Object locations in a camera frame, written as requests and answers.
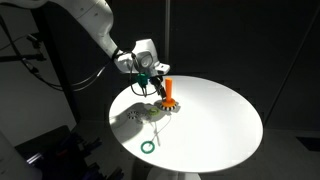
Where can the teal connector block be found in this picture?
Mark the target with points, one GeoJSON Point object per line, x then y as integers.
{"type": "Point", "coordinates": [141, 80]}

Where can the white curved cover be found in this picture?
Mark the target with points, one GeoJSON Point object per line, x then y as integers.
{"type": "Point", "coordinates": [16, 160]}

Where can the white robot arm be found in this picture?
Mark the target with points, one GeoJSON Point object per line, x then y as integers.
{"type": "Point", "coordinates": [96, 20]}

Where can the orange post checkered base stand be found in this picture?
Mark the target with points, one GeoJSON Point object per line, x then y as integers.
{"type": "Point", "coordinates": [169, 88]}

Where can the black upright post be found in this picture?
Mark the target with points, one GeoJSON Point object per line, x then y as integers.
{"type": "Point", "coordinates": [56, 66]}

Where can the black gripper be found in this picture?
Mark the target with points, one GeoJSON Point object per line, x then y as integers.
{"type": "Point", "coordinates": [156, 81]}

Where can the grey vertical pole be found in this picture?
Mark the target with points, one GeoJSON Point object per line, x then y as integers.
{"type": "Point", "coordinates": [167, 33]}

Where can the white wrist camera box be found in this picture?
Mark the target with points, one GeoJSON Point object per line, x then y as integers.
{"type": "Point", "coordinates": [162, 68]}

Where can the white table pedestal base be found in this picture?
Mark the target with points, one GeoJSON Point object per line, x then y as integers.
{"type": "Point", "coordinates": [173, 176]}

